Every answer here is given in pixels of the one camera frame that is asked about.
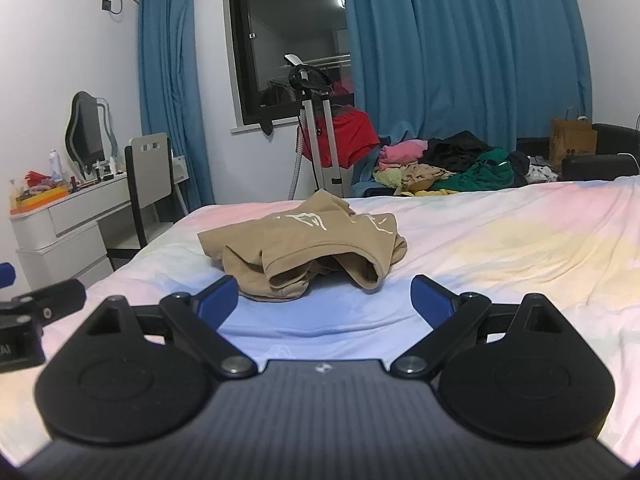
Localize black sofa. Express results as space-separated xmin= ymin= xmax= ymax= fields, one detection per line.
xmin=516 ymin=122 xmax=640 ymax=184

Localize white patterned cloth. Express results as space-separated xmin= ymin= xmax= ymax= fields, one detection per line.
xmin=527 ymin=156 xmax=561 ymax=184

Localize white dressing table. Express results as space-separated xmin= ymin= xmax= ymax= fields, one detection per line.
xmin=9 ymin=172 xmax=137 ymax=292

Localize small cosmetic bottles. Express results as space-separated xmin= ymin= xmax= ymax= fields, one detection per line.
xmin=92 ymin=157 xmax=127 ymax=182

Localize narrow blue curtain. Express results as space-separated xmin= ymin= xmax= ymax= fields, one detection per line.
xmin=137 ymin=0 xmax=216 ymax=211

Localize red garment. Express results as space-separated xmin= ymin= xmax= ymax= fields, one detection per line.
xmin=299 ymin=106 xmax=381 ymax=169

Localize orange tray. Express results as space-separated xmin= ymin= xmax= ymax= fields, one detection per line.
xmin=15 ymin=185 xmax=70 ymax=209

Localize brown paper bag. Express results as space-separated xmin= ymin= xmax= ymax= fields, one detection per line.
xmin=548 ymin=107 xmax=599 ymax=171

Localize bed with pastel sheet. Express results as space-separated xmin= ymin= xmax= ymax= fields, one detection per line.
xmin=0 ymin=175 xmax=640 ymax=467

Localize wavy framed mirror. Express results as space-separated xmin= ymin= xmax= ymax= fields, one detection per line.
xmin=64 ymin=91 xmax=117 ymax=171

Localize yellow-green fuzzy cloth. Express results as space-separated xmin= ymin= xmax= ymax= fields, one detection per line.
xmin=373 ymin=167 xmax=405 ymax=189

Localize garment steamer stand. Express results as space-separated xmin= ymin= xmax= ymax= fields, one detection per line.
xmin=284 ymin=53 xmax=352 ymax=199

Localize green garment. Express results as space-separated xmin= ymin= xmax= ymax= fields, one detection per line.
xmin=431 ymin=147 xmax=516 ymax=194

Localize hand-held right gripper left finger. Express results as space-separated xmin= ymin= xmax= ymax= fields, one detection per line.
xmin=82 ymin=276 xmax=258 ymax=379

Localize dark framed window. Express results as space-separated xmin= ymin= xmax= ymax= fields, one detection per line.
xmin=222 ymin=0 xmax=356 ymax=134

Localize pink garment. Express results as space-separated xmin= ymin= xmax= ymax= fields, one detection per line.
xmin=377 ymin=141 xmax=429 ymax=171

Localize tan crumpled garment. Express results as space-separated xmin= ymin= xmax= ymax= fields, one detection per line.
xmin=396 ymin=162 xmax=454 ymax=194

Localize black and beige chair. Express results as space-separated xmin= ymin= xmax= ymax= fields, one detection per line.
xmin=106 ymin=132 xmax=177 ymax=271

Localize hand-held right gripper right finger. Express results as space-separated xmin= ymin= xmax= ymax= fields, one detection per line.
xmin=389 ymin=275 xmax=565 ymax=381

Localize tan printed t-shirt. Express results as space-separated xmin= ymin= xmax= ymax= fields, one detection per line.
xmin=197 ymin=189 xmax=408 ymax=303

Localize wide blue curtain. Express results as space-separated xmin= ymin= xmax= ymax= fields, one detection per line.
xmin=337 ymin=0 xmax=594 ymax=145

